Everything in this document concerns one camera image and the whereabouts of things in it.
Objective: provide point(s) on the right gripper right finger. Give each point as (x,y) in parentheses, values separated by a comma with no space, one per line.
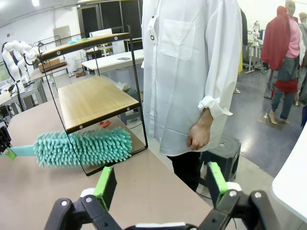
(217,184)

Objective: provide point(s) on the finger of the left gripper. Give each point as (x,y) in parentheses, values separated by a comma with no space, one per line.
(4,140)

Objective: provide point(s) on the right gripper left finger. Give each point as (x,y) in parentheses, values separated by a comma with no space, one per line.
(105,189)

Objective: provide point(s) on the teal chenille duster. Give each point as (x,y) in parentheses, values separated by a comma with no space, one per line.
(84,148)

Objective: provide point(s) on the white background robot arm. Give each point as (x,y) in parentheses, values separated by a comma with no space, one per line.
(14,64)

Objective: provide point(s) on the person's left forearm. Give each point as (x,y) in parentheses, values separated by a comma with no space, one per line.
(206,117)

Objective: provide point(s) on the person's left hand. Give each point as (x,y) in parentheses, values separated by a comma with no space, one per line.
(200,137)

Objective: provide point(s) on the black plastic stool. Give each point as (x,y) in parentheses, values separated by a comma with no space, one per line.
(227,151)

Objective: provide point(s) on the grey aluminium stand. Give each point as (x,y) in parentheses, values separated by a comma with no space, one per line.
(31,92)

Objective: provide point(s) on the red folded paper scrap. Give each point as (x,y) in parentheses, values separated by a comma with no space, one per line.
(107,123)

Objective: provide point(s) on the white table corner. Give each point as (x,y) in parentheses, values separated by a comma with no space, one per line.
(292,187)

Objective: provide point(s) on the brown cardboard box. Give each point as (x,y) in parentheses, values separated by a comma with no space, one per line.
(51,63)

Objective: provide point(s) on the white plastic bag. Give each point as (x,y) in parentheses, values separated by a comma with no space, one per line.
(122,86)

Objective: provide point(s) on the person in white shirt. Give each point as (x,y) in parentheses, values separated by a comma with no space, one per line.
(182,83)

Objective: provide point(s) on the teal paper scrap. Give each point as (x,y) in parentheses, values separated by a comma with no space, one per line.
(73,41)

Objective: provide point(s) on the white background table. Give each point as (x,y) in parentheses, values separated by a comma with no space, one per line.
(112,60)

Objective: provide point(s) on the green paper scrap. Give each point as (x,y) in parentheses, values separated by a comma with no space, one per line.
(86,39)

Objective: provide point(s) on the dark phone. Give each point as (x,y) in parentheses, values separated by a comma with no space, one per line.
(122,59)

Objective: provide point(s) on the bystander with yellow garment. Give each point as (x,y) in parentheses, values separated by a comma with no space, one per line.
(243,36)

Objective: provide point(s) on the mannequin in red cloak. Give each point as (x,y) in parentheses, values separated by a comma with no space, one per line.
(275,43)

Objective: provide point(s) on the small white background robot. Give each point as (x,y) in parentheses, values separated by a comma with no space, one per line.
(254,28)

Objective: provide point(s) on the dark glass cabinet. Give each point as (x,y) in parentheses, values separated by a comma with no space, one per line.
(108,14)

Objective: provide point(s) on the white hanging tag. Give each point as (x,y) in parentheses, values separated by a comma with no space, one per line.
(152,31)

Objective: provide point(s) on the mannequin in pink shirt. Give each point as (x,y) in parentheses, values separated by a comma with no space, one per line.
(294,38)

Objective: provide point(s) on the mannequin in grey clothes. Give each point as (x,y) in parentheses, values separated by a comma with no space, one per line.
(303,36)

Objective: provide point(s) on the grey mannequin base plate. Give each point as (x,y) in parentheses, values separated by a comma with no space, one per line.
(266,119)

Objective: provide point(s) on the black frame wooden shelf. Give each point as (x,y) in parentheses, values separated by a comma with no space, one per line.
(96,103)

